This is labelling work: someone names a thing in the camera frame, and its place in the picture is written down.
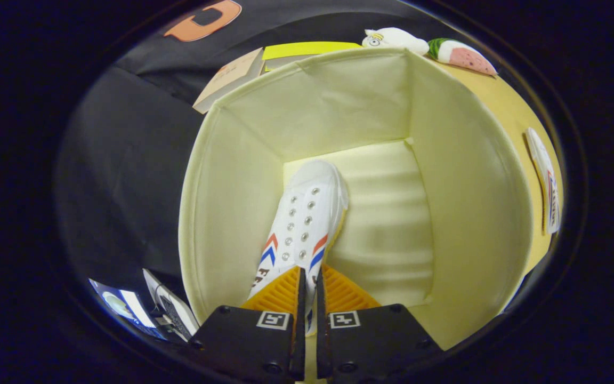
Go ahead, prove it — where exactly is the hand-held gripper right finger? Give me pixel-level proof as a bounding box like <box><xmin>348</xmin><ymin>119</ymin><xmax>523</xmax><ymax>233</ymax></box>
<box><xmin>316</xmin><ymin>264</ymin><xmax>445</xmax><ymax>383</ymax></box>

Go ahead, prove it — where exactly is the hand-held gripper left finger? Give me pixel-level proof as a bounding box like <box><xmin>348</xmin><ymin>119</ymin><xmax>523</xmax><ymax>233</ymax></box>
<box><xmin>182</xmin><ymin>266</ymin><xmax>308</xmax><ymax>383</ymax></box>

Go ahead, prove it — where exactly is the white striped canvas shoe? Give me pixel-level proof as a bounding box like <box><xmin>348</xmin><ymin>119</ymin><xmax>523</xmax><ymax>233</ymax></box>
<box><xmin>524</xmin><ymin>127</ymin><xmax>562</xmax><ymax>235</ymax></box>
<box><xmin>247</xmin><ymin>159</ymin><xmax>350</xmax><ymax>334</ymax></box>

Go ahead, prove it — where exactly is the cream fabric storage box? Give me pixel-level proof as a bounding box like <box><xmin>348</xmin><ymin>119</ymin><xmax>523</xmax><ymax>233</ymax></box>
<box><xmin>178</xmin><ymin>47</ymin><xmax>535</xmax><ymax>353</ymax></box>

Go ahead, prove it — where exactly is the open laptop computer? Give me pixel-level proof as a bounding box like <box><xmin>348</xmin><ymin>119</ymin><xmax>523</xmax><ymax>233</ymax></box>
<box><xmin>87</xmin><ymin>268</ymin><xmax>200</xmax><ymax>343</ymax></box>

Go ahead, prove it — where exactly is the yellow cover book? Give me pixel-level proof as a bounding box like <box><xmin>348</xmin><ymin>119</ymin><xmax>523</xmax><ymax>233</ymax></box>
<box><xmin>262</xmin><ymin>41</ymin><xmax>363</xmax><ymax>71</ymax></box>

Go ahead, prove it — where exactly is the white plush toy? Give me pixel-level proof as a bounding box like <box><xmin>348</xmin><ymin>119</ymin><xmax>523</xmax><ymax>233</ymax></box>
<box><xmin>361</xmin><ymin>27</ymin><xmax>430</xmax><ymax>56</ymax></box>

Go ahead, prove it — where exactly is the watermelon slice plush toy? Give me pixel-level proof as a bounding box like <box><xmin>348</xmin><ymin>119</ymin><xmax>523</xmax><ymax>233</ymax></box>
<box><xmin>427</xmin><ymin>37</ymin><xmax>498</xmax><ymax>77</ymax></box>

